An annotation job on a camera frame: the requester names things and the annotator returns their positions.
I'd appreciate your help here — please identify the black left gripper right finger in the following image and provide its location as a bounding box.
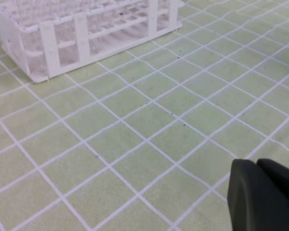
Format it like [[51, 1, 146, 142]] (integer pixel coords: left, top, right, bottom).
[[257, 158, 289, 209]]

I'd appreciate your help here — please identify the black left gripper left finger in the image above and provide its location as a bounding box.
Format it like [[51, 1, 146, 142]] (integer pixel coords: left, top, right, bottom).
[[227, 159, 289, 231]]

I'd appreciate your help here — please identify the green grid tablecloth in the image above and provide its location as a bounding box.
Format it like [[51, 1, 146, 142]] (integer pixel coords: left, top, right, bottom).
[[0, 0, 289, 231]]

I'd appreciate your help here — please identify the white plastic test tube rack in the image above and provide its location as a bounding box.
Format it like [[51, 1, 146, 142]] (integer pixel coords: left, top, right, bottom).
[[0, 0, 184, 83]]

